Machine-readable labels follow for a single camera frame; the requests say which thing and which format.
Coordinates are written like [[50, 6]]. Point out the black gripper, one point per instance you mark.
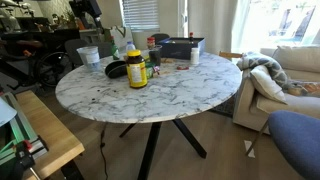
[[85, 8]]

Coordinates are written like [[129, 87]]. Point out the black cup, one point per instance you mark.
[[155, 55]]

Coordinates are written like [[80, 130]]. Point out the small red object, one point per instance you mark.
[[182, 68]]

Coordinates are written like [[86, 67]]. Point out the dark grey upholstered chair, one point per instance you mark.
[[75, 50]]

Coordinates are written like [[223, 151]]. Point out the white tote bag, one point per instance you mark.
[[121, 35]]

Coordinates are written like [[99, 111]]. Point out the white mug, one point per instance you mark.
[[89, 57]]

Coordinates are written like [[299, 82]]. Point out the green glass bottle red cap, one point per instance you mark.
[[114, 50]]

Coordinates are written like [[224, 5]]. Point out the white window blinds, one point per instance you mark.
[[140, 15]]

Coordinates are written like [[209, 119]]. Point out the white bottle blue cap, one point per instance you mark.
[[130, 46]]

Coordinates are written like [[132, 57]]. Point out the black bicycle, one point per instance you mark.
[[46, 63]]

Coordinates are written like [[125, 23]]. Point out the black oval bowl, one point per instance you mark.
[[115, 69]]

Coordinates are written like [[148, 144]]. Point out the amber vitamin bottle yellow lid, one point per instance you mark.
[[136, 70]]

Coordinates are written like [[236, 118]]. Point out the grey shell chair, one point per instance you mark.
[[160, 37]]

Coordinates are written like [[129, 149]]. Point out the small jar green lid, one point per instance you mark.
[[149, 70]]

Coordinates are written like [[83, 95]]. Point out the navy blue open box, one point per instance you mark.
[[182, 48]]

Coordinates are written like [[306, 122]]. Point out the dark sauce bottle red cap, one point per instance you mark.
[[191, 37]]

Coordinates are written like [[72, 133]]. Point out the white pill bottle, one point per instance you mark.
[[194, 55]]

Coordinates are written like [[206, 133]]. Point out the cream curtain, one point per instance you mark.
[[213, 25]]

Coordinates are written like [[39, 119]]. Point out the wooden chair back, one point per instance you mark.
[[230, 55]]

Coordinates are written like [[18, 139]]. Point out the red black clamp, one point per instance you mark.
[[24, 157]]

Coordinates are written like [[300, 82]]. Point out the dark patterned rug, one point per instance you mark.
[[226, 107]]

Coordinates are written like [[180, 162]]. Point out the grey patterned blanket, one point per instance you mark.
[[266, 65]]

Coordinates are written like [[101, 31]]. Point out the white throw pillow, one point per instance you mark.
[[266, 84]]

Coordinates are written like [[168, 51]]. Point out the beige sofa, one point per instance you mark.
[[286, 100]]

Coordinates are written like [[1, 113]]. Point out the orange patterned cushion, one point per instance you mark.
[[305, 88]]

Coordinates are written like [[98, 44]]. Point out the blue upholstered chair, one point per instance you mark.
[[296, 143]]

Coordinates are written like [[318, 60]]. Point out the aluminium rail device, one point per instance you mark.
[[16, 133]]

